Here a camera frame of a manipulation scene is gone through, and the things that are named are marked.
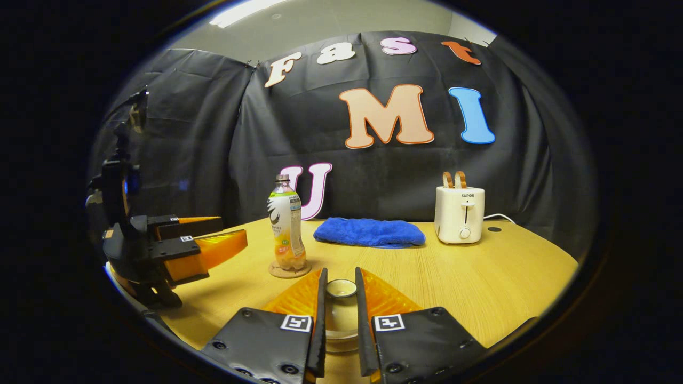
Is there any blue towel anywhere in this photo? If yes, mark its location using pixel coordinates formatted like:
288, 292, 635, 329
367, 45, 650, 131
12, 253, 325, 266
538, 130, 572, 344
313, 217, 426, 249

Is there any cream toaster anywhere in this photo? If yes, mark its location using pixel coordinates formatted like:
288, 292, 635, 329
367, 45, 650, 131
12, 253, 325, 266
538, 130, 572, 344
434, 186, 486, 245

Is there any clear plastic water bottle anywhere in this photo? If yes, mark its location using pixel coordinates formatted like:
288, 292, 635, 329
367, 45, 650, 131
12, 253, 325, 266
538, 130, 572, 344
267, 174, 307, 271

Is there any cream teacup lid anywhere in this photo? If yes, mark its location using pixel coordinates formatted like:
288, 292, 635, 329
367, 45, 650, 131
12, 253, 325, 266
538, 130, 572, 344
324, 278, 359, 337

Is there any black backdrop cloth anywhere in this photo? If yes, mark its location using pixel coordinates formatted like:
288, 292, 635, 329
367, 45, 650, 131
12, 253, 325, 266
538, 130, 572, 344
88, 31, 598, 262

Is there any white ceramic teacup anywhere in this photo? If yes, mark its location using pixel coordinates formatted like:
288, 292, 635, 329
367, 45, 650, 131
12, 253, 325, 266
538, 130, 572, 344
324, 329, 360, 354

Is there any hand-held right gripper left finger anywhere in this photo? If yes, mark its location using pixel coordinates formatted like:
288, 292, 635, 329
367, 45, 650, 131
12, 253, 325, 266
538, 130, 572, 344
200, 268, 328, 384

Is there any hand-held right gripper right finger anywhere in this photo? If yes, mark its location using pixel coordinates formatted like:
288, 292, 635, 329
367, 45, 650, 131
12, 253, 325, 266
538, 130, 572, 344
354, 268, 487, 384

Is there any round wooden coaster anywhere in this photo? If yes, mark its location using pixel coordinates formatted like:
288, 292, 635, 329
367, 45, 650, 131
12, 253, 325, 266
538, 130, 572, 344
268, 261, 312, 279

